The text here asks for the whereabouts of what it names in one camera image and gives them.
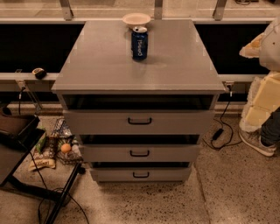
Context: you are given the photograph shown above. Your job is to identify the black power adapter cable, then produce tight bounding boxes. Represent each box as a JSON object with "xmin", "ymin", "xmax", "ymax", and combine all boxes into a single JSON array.
[{"xmin": 202, "ymin": 99, "xmax": 243, "ymax": 151}]

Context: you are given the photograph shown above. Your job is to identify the grey drawer cabinet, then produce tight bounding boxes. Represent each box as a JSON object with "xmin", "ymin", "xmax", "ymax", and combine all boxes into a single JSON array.
[{"xmin": 52, "ymin": 20, "xmax": 225, "ymax": 171}]

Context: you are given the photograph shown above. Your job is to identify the grey drawer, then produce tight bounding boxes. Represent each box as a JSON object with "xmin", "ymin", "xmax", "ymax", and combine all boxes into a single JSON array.
[
  {"xmin": 63, "ymin": 110, "xmax": 214, "ymax": 135},
  {"xmin": 90, "ymin": 168, "xmax": 192, "ymax": 182},
  {"xmin": 81, "ymin": 144, "xmax": 200, "ymax": 162}
]

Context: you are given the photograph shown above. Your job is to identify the snack bag on floor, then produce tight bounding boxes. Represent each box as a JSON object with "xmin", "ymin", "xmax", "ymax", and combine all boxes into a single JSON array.
[{"xmin": 28, "ymin": 151, "xmax": 56, "ymax": 171}]

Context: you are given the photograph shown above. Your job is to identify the black tape measure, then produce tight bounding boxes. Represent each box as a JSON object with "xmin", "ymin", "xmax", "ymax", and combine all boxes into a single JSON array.
[{"xmin": 32, "ymin": 67, "xmax": 46, "ymax": 80}]

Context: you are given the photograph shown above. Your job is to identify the grey middle drawer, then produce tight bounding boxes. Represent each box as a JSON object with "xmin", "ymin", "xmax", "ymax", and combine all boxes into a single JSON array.
[{"xmin": 81, "ymin": 144, "xmax": 200, "ymax": 162}]

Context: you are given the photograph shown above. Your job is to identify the black floor cable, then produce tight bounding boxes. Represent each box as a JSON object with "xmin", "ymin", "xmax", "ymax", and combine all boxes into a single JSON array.
[{"xmin": 29, "ymin": 151, "xmax": 90, "ymax": 224}]

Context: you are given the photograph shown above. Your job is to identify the dark trouser leg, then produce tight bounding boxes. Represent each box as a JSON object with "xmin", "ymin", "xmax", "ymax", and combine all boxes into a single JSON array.
[{"xmin": 261, "ymin": 108, "xmax": 280, "ymax": 146}]

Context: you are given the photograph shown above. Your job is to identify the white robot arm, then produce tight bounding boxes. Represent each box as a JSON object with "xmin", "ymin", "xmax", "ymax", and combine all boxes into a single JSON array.
[{"xmin": 239, "ymin": 17, "xmax": 280, "ymax": 132}]

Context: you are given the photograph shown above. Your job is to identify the grey sneaker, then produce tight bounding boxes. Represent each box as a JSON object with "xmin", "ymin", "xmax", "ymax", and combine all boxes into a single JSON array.
[{"xmin": 239, "ymin": 129, "xmax": 277, "ymax": 157}]

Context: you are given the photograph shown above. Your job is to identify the grey bottom drawer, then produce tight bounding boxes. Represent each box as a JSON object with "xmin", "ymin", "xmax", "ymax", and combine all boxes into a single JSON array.
[{"xmin": 90, "ymin": 168, "xmax": 192, "ymax": 182}]

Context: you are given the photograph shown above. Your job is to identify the blue soda can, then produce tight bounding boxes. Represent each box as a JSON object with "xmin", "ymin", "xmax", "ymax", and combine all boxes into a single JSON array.
[{"xmin": 131, "ymin": 26, "xmax": 148, "ymax": 61}]

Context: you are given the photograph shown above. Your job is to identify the grey top drawer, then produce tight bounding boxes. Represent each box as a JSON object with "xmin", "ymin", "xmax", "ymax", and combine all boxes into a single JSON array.
[{"xmin": 63, "ymin": 110, "xmax": 214, "ymax": 135}]

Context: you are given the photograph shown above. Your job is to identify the white ceramic bowl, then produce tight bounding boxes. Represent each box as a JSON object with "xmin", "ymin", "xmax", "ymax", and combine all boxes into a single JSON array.
[{"xmin": 122, "ymin": 13, "xmax": 151, "ymax": 29}]

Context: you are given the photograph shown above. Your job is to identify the orange fruit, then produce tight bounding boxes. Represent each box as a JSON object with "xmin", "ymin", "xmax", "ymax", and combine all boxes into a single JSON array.
[{"xmin": 60, "ymin": 143, "xmax": 72, "ymax": 153}]

